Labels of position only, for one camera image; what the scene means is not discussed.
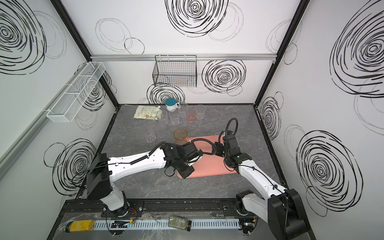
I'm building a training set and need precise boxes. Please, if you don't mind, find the white cable duct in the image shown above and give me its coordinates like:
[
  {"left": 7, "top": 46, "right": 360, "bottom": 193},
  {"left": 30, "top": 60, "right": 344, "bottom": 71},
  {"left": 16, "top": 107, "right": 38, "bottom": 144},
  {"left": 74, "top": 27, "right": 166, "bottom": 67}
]
[{"left": 94, "top": 219, "right": 241, "bottom": 231}]

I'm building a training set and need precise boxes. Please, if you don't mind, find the clear tall glass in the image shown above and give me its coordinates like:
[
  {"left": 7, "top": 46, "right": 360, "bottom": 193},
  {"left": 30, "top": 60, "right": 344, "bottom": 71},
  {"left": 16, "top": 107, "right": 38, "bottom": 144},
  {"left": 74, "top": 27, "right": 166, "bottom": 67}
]
[{"left": 144, "top": 126, "right": 156, "bottom": 144}]

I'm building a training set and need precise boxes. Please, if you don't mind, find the black wire basket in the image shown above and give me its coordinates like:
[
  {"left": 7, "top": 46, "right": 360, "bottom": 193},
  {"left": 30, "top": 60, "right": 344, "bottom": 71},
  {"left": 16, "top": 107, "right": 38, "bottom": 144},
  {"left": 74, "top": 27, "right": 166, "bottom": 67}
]
[{"left": 152, "top": 55, "right": 198, "bottom": 88}]

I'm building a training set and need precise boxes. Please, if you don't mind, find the pink tray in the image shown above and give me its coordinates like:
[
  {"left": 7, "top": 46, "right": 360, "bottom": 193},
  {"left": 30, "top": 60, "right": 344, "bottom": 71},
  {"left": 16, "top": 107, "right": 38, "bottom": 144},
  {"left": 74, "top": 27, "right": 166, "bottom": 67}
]
[{"left": 187, "top": 135, "right": 235, "bottom": 179}]

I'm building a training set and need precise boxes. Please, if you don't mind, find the frosted textured glass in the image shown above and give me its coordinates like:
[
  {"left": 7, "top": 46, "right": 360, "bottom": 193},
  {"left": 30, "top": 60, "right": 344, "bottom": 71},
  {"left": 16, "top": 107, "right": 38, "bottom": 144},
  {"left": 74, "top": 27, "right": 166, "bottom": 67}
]
[{"left": 155, "top": 122, "right": 167, "bottom": 139}]

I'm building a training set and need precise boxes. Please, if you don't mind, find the clear faceted glass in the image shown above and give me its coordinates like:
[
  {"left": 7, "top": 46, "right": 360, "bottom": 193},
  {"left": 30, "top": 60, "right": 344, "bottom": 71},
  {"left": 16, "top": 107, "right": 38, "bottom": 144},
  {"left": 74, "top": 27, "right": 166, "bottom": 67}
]
[{"left": 169, "top": 109, "right": 181, "bottom": 125}]

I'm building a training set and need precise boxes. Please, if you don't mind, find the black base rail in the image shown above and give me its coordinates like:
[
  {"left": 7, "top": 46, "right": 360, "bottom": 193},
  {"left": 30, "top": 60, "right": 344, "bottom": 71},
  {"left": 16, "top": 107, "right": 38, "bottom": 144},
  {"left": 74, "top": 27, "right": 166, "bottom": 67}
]
[{"left": 61, "top": 198, "right": 254, "bottom": 216}]

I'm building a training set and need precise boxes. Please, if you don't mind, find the pink small glass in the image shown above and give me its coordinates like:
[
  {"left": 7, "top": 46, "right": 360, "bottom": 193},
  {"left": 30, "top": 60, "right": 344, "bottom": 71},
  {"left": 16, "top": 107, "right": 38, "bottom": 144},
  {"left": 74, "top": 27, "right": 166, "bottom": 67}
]
[{"left": 186, "top": 109, "right": 197, "bottom": 123}]

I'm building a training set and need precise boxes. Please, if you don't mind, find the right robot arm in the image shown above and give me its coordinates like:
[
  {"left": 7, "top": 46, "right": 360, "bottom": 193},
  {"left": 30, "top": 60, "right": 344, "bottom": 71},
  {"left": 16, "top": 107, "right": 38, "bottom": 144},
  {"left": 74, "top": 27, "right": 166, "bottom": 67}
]
[{"left": 216, "top": 131, "right": 311, "bottom": 240}]

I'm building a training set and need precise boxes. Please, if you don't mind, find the amber glass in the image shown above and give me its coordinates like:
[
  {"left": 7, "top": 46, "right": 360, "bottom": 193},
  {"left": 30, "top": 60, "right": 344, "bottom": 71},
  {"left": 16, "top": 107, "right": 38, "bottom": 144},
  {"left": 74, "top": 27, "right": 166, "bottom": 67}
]
[{"left": 174, "top": 128, "right": 188, "bottom": 145}]

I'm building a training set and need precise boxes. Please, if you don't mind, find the white wire shelf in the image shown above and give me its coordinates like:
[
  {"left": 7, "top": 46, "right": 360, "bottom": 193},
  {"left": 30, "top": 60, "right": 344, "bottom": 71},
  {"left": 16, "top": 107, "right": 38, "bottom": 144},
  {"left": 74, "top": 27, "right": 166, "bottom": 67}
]
[{"left": 47, "top": 62, "right": 106, "bottom": 123}]

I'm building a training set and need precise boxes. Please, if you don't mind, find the organic sugar pouch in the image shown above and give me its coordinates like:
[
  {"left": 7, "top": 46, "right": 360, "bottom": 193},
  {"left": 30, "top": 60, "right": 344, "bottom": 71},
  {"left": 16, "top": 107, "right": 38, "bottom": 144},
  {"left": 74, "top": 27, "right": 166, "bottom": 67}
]
[{"left": 134, "top": 105, "right": 162, "bottom": 120}]

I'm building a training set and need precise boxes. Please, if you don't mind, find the white cup teal lid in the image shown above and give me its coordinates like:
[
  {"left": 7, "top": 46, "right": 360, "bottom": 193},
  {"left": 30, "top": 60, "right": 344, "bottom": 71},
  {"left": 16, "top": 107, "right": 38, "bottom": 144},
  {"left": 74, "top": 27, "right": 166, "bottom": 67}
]
[{"left": 165, "top": 98, "right": 180, "bottom": 112}]

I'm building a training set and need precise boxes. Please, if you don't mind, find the clear green bottle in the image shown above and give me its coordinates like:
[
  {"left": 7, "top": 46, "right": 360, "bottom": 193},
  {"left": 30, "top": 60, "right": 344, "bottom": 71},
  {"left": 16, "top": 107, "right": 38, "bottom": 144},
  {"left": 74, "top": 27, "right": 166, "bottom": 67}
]
[{"left": 168, "top": 216, "right": 192, "bottom": 232}]

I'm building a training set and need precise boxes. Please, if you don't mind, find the yellow liquid bottle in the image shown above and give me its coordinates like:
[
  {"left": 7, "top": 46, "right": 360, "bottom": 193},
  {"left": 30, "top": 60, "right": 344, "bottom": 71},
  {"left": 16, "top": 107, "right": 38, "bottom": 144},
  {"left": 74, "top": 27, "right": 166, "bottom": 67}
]
[{"left": 65, "top": 220, "right": 96, "bottom": 233}]

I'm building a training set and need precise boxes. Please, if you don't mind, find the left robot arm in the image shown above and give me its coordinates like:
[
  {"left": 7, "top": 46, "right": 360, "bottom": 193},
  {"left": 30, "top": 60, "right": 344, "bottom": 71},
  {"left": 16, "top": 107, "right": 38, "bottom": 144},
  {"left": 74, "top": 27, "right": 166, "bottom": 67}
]
[{"left": 86, "top": 142, "right": 203, "bottom": 215}]

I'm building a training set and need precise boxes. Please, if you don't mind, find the clear glass behind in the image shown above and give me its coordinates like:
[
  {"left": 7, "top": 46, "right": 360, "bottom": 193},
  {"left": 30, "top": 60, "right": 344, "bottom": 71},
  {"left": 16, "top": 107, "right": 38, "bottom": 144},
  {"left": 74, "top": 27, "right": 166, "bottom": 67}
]
[{"left": 180, "top": 103, "right": 189, "bottom": 119}]

